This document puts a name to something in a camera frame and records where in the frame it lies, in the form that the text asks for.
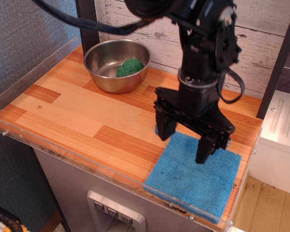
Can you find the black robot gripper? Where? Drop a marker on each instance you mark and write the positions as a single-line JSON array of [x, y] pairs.
[[195, 106]]

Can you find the blue towel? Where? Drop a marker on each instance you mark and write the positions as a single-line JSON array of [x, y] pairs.
[[201, 189]]

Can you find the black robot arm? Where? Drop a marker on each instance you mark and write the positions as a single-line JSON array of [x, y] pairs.
[[209, 45]]

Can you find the yellow black object corner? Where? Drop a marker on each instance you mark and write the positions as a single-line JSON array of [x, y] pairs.
[[11, 225]]

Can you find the green textured toy vegetable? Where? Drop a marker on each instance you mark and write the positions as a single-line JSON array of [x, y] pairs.
[[129, 67]]

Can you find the white toy sink unit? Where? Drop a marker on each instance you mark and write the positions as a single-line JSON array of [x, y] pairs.
[[270, 162]]

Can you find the stainless steel bowl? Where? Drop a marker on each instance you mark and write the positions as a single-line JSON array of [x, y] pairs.
[[103, 60]]

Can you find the silver dispenser button panel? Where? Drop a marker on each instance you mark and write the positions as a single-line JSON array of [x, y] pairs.
[[114, 212]]

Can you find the grey toy fridge cabinet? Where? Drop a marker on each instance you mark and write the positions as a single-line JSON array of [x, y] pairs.
[[71, 185]]

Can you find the blue handled metal fork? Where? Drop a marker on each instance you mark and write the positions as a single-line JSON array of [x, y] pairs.
[[156, 130]]

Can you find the dark vertical post right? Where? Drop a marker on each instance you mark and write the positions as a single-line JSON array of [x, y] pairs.
[[277, 70]]

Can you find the dark vertical post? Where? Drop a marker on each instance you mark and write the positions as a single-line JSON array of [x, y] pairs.
[[277, 70], [86, 10]]

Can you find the dark vertical post left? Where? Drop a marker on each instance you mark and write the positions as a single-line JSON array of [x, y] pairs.
[[86, 10]]

